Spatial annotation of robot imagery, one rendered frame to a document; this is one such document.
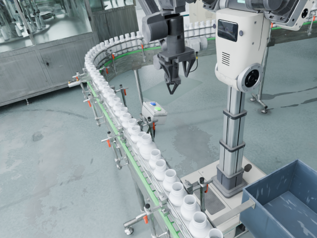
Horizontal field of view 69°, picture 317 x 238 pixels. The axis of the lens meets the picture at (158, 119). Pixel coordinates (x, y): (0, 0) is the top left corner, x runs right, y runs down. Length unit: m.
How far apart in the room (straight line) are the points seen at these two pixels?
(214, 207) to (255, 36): 1.16
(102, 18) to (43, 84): 2.52
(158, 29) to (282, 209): 0.97
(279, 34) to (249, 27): 1.81
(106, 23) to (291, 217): 5.56
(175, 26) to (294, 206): 0.97
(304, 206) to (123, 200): 1.45
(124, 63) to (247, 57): 1.51
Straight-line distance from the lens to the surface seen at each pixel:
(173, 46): 0.75
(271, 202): 1.28
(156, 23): 0.71
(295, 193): 1.33
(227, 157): 1.64
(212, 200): 1.82
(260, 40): 1.22
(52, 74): 4.17
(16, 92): 4.29
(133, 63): 2.49
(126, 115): 1.11
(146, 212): 0.79
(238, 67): 1.22
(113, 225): 2.12
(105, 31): 6.12
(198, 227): 0.69
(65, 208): 2.39
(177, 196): 0.75
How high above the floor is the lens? 1.74
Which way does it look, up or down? 35 degrees down
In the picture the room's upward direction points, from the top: 8 degrees counter-clockwise
